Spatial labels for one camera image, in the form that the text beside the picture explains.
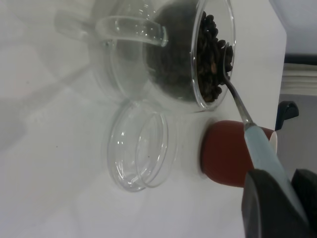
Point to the white ribbed panel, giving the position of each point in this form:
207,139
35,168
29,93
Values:
302,79

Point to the dark coffee beans pile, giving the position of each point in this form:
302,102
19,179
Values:
205,74

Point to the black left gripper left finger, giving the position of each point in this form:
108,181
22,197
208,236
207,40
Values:
267,210

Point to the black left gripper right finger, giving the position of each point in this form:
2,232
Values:
309,198

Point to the clear round glass lid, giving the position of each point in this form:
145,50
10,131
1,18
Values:
119,161

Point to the clear double-wall glass cup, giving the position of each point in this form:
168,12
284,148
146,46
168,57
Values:
123,74

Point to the red ceramic mug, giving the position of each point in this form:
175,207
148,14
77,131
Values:
223,153

